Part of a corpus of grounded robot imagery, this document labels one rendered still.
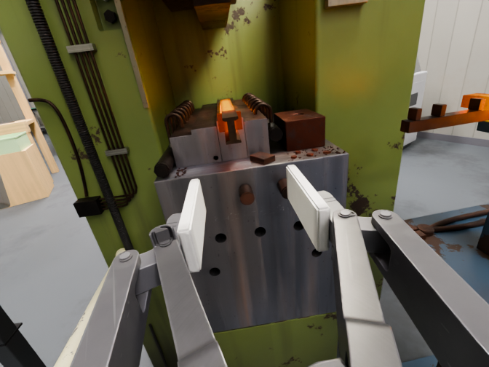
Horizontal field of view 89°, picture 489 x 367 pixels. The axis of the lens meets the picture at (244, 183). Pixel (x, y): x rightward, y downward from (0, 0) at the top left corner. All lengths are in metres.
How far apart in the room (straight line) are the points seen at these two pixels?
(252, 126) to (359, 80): 0.33
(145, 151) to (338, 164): 0.47
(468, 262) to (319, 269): 0.28
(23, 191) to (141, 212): 3.04
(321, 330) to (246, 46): 0.93
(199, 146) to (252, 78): 0.52
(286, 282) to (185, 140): 0.41
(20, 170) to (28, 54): 2.98
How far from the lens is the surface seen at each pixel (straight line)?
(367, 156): 0.79
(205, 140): 0.52
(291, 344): 0.85
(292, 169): 0.19
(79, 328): 0.69
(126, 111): 0.69
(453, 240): 0.67
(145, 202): 0.76
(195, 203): 0.16
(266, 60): 1.00
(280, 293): 0.68
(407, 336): 1.39
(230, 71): 0.98
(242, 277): 0.62
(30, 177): 3.70
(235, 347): 0.82
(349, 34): 0.72
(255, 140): 0.52
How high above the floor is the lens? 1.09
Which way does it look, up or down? 24 degrees down
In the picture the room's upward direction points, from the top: 8 degrees counter-clockwise
